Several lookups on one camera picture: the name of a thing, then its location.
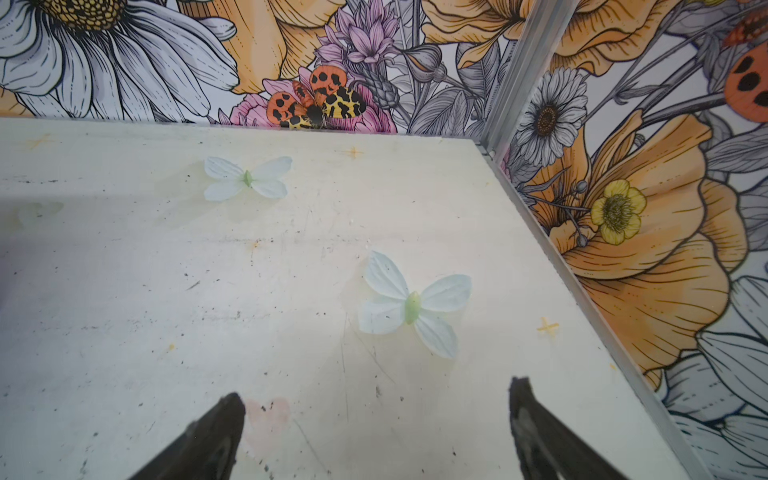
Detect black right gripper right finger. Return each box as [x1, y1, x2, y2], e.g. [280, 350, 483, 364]
[509, 377, 625, 480]

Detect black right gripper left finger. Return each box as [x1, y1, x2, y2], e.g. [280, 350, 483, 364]
[130, 392, 246, 480]

